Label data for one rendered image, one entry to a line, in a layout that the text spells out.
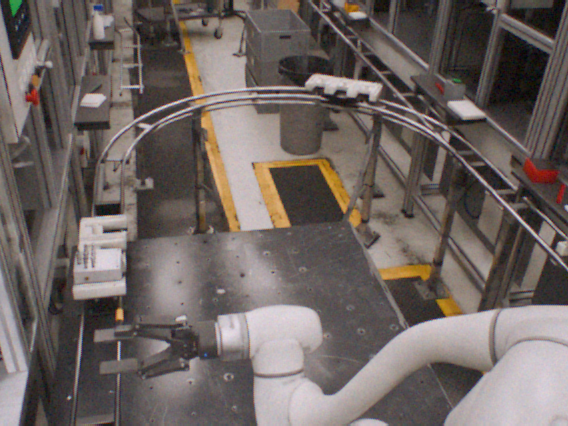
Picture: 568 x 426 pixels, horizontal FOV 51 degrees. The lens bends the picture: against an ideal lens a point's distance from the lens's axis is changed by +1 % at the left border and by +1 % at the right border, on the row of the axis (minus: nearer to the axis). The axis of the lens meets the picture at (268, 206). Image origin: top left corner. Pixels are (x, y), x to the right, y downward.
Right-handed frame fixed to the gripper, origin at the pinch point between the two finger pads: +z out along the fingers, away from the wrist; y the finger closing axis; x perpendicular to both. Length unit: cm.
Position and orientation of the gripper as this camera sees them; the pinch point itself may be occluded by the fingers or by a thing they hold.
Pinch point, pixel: (111, 351)
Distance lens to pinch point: 122.3
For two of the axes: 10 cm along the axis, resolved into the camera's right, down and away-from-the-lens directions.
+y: 0.3, -8.4, -5.5
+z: -9.8, 0.8, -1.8
